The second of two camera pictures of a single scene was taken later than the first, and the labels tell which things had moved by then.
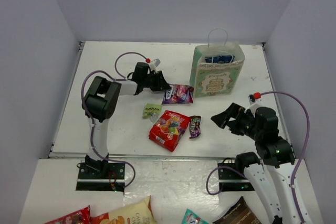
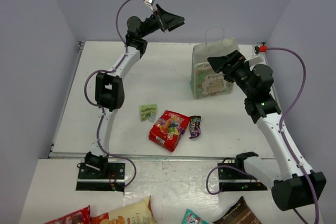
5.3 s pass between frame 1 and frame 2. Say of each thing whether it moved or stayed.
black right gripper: moved
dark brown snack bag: stayed
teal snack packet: stayed
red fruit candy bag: stayed
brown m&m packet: stayed
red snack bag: stayed
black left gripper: moved
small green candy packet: moved
